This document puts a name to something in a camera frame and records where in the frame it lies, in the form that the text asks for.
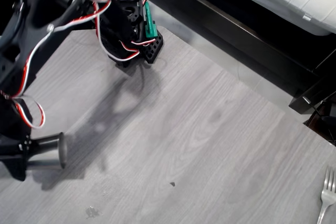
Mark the stainless steel cup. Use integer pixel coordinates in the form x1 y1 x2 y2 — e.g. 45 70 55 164
25 131 68 170

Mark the black perforated arm base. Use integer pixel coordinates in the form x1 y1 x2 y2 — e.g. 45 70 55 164
115 0 164 69

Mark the green controller board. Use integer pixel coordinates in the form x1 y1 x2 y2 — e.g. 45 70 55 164
142 0 160 39

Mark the silver metal fork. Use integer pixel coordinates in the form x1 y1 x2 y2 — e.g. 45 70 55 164
316 165 336 224

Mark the red white servo cable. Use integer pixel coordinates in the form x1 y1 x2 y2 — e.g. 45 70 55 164
95 0 149 63
0 0 112 130

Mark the dark wooden bed frame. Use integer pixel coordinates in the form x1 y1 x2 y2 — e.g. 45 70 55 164
110 0 336 116

